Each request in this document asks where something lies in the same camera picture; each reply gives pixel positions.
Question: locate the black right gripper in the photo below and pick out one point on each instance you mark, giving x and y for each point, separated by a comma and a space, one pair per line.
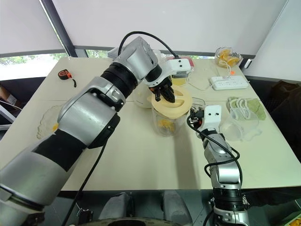
199, 118

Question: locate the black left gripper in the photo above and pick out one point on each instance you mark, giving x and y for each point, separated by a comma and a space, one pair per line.
162, 83

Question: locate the beige blender jar lid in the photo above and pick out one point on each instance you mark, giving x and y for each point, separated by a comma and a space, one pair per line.
164, 108

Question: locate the clear plastic blender jar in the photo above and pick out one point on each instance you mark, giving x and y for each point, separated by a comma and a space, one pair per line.
160, 120

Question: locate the orange segment clump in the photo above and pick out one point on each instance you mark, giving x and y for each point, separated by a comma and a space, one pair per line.
167, 126

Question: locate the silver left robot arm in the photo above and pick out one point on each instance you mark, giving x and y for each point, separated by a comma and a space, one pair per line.
82, 117

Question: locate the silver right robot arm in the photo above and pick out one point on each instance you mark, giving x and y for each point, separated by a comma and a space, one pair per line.
225, 174

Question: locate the clear container yellow liquid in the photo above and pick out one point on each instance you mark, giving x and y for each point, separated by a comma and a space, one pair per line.
180, 81

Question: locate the clear plastic cup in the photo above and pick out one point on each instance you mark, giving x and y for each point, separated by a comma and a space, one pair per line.
231, 130

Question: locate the white power strip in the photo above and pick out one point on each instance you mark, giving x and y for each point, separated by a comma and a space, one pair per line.
229, 83

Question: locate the small orange tag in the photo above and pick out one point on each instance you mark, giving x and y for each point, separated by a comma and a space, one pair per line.
232, 72

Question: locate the clear plastic bag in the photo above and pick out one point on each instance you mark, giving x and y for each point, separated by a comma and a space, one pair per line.
252, 128

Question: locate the green white cloth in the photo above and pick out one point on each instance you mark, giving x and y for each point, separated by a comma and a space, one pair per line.
254, 108

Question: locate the orange pieces heap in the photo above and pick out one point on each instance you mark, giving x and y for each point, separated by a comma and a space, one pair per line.
227, 58

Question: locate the scalloped glass bowl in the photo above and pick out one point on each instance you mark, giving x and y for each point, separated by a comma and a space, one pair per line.
239, 58

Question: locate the grey rounded shape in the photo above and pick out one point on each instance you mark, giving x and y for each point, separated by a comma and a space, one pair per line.
116, 206
175, 204

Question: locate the orange black tape measure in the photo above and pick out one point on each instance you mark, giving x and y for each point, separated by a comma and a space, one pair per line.
64, 74

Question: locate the orange segment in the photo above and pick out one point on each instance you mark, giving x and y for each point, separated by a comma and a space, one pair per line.
55, 127

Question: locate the textured clear glass dish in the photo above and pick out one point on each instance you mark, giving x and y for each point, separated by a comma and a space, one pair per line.
45, 120

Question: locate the brown cardboard box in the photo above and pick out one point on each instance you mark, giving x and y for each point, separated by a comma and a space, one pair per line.
7, 95

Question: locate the white flat board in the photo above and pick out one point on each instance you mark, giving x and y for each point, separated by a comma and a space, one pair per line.
7, 113

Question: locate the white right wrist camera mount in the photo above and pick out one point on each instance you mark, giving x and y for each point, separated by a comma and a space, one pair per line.
211, 117

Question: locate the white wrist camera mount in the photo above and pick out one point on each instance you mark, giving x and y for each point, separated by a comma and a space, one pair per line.
211, 117
179, 66

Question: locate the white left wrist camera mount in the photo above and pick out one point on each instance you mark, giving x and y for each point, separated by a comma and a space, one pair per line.
179, 66

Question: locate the small white wall device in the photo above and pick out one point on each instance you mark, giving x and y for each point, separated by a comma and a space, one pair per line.
247, 63

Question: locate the black window frame post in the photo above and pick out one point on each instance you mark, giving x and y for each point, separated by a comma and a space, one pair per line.
58, 26

